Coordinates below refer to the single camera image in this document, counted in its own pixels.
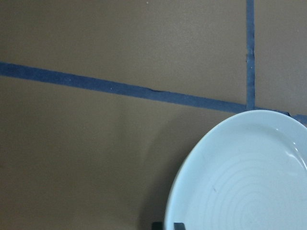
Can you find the light blue plate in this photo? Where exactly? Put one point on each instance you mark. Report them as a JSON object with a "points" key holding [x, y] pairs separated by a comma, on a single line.
{"points": [[248, 173]]}

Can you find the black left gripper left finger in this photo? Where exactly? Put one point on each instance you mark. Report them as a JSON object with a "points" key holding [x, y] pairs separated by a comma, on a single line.
{"points": [[157, 225]]}

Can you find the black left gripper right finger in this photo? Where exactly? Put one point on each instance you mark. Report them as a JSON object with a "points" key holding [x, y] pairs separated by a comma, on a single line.
{"points": [[179, 226]]}

